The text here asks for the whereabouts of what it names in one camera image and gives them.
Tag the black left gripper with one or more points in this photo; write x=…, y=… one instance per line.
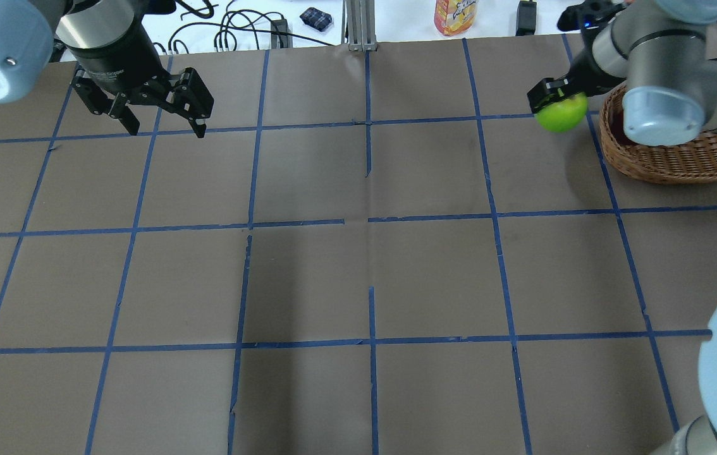
x=119, y=60

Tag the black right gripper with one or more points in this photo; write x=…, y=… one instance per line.
x=588, y=74

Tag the green apple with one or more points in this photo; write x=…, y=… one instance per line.
x=563, y=116

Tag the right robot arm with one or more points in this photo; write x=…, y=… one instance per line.
x=657, y=51

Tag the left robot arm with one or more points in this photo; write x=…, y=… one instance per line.
x=27, y=41

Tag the woven wicker basket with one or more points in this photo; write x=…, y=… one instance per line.
x=690, y=163

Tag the black power adapter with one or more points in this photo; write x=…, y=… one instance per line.
x=280, y=34

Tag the orange drink bottle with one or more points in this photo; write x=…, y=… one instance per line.
x=454, y=17

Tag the dark blue checkered pouch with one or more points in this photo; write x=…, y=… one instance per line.
x=316, y=19

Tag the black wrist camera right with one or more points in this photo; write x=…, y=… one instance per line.
x=588, y=15

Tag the aluminium frame post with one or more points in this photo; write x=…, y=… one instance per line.
x=359, y=24

